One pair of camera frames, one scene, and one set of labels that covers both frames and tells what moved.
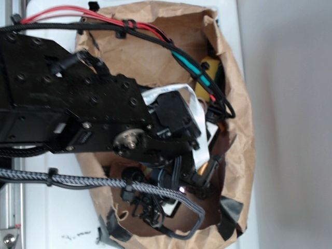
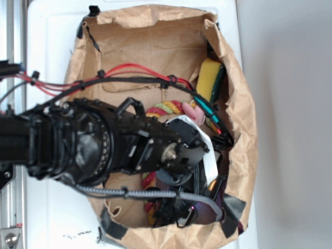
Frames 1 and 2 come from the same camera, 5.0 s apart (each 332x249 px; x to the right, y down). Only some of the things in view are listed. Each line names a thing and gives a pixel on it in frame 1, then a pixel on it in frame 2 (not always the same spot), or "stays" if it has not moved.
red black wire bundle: x=72 y=18 to x=39 y=88
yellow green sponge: x=213 y=67 stays
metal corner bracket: x=8 y=237 stays
